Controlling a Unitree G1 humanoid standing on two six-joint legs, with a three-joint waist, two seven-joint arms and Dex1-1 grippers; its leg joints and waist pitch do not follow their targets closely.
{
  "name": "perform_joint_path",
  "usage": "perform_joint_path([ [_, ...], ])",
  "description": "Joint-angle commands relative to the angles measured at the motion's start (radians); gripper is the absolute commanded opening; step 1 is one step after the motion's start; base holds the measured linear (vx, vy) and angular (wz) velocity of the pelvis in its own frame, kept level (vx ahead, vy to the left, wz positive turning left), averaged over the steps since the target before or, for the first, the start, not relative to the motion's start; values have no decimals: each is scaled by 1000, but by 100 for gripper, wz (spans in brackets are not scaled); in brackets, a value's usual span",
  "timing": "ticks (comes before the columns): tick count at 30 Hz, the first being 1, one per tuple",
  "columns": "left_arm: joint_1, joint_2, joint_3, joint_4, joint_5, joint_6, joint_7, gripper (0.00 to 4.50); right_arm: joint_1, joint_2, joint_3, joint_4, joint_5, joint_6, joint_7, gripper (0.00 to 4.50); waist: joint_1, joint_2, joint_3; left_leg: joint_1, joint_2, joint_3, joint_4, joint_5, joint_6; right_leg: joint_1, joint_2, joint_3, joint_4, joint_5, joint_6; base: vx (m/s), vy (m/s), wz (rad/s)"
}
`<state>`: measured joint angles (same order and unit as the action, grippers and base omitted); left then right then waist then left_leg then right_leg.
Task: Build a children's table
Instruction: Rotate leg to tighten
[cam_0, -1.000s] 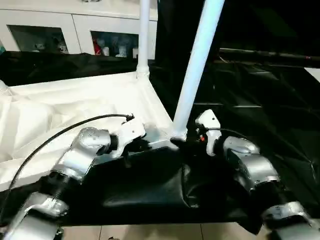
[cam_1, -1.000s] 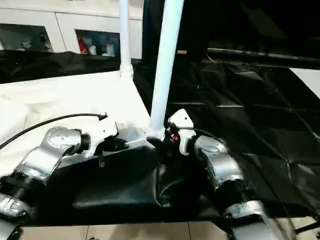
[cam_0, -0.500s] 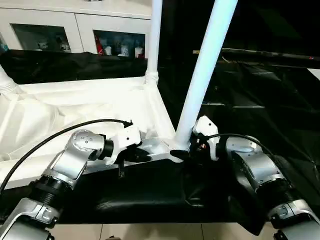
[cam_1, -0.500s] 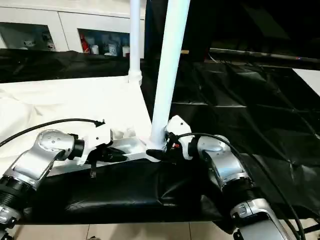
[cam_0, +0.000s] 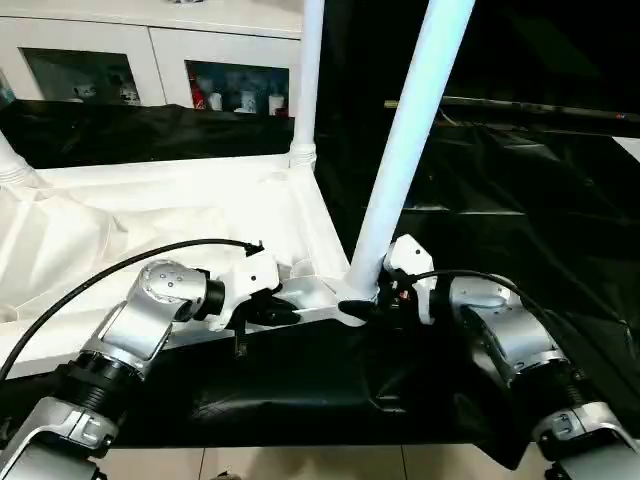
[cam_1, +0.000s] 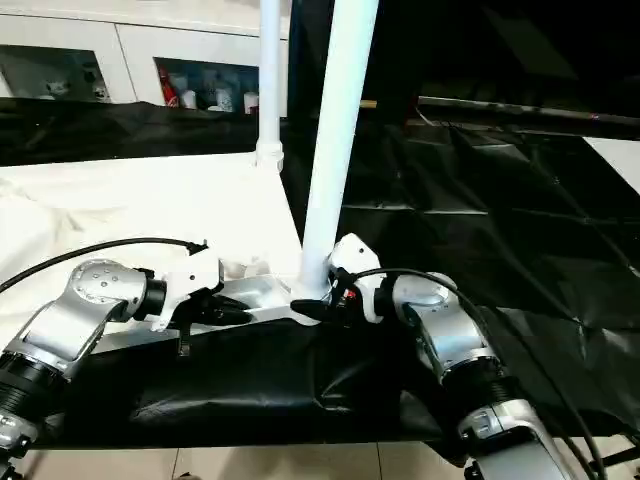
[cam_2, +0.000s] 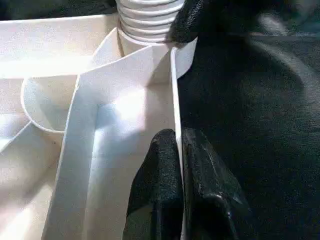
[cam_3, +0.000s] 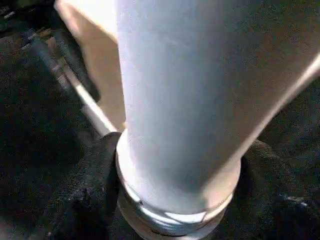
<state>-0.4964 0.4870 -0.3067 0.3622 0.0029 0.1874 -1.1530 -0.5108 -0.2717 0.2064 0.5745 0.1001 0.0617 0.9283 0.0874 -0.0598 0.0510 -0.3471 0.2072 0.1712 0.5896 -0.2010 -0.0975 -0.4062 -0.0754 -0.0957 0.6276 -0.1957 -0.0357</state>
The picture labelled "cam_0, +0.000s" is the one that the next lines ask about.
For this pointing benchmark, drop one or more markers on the white plastic table leg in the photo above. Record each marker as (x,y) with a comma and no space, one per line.
(415,125)
(307,75)
(12,165)

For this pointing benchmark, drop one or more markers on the white sideboard with glass doors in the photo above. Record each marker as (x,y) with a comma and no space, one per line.
(150,45)

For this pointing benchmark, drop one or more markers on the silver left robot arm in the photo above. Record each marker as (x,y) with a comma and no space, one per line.
(135,320)

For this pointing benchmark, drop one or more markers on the black work mat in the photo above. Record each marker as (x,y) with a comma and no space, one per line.
(310,390)

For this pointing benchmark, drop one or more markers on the white plastic table top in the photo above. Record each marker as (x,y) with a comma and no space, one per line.
(150,210)

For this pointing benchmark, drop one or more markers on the white printed mug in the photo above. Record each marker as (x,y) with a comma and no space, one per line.
(248,100)

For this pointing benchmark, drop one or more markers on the grey metal rod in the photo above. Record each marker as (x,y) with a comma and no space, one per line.
(540,107)

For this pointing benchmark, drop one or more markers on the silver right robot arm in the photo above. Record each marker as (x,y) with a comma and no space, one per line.
(515,330)

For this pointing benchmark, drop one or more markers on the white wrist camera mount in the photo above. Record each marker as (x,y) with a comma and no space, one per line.
(415,265)
(245,287)

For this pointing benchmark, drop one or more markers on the small white cup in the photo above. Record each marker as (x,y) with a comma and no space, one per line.
(276,104)

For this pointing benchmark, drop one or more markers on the black backdrop cloth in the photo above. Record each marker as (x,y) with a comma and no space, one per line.
(525,50)

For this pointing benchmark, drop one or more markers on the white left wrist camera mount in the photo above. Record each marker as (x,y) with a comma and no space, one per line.
(245,287)

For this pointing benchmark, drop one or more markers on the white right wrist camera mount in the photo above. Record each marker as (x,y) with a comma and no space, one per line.
(415,265)

